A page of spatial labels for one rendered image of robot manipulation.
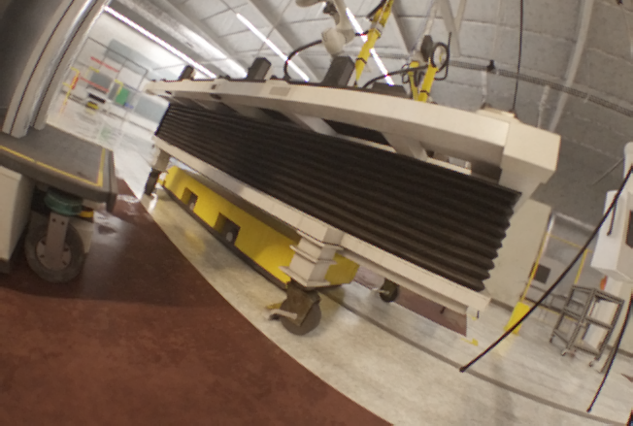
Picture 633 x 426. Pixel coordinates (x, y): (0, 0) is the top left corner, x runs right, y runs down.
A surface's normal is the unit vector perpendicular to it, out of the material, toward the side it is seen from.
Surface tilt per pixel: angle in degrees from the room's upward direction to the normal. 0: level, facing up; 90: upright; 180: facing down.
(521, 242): 90
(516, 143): 90
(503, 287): 90
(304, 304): 90
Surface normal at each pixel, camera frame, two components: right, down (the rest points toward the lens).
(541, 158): -0.52, -0.26
